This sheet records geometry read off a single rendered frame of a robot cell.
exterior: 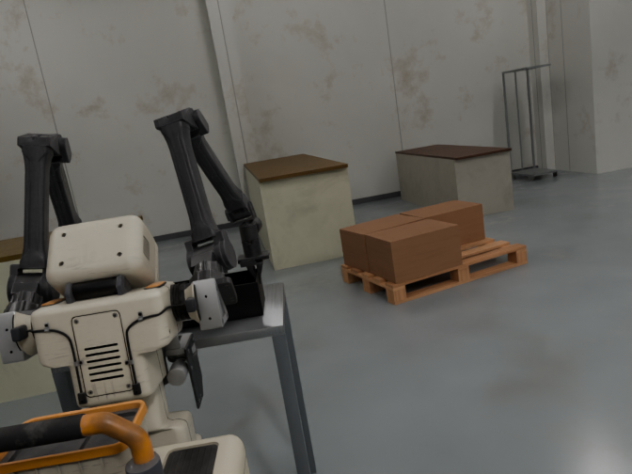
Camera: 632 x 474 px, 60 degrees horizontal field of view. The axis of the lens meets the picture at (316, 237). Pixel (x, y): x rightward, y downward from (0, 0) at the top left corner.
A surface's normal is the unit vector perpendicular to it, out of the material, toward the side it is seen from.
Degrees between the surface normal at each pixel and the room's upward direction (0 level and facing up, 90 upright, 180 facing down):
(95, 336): 82
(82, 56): 90
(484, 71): 90
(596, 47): 90
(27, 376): 90
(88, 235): 48
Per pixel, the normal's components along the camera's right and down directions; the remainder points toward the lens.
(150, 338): 0.04, 0.07
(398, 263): 0.38, 0.14
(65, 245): -0.06, -0.50
